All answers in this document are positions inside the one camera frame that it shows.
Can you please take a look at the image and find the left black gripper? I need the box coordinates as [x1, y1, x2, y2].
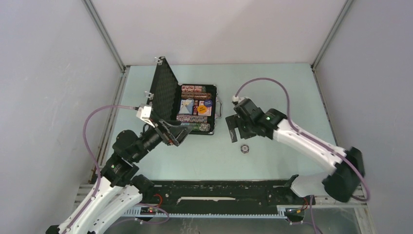
[132, 114, 193, 161]

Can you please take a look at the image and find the blue playing card deck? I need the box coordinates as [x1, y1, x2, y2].
[178, 98, 195, 115]

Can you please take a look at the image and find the red dice strip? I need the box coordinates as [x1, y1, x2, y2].
[193, 100, 199, 116]

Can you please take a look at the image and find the top red chip row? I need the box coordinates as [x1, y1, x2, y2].
[181, 85, 207, 93]

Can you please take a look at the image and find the white cable duct strip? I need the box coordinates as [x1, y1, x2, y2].
[122, 207, 286, 219]

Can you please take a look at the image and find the red playing card deck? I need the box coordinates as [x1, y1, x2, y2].
[197, 99, 213, 116]

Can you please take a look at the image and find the poker chip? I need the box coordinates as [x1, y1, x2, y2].
[241, 144, 249, 154]

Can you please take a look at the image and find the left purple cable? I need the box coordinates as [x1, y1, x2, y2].
[61, 104, 141, 234]

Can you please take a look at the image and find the aluminium rail frame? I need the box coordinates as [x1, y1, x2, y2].
[74, 184, 368, 208]

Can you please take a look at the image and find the black poker case base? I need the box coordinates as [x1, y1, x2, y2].
[171, 84, 218, 136]

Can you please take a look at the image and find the blue small blind button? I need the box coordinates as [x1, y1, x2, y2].
[204, 99, 213, 108]

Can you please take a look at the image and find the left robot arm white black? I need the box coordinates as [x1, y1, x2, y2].
[46, 119, 192, 234]

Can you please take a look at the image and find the silver case handle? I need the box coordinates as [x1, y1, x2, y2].
[215, 97, 223, 119]

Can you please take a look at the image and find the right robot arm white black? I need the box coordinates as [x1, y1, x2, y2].
[225, 97, 365, 204]

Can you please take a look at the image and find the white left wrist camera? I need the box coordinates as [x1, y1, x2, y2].
[136, 104, 155, 128]

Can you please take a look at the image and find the pink chip row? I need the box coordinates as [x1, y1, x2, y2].
[176, 115, 208, 123]

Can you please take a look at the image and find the blue green chip row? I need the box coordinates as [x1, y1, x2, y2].
[181, 122, 210, 132]

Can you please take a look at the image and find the orange big blind button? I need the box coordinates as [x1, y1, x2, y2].
[197, 105, 208, 115]

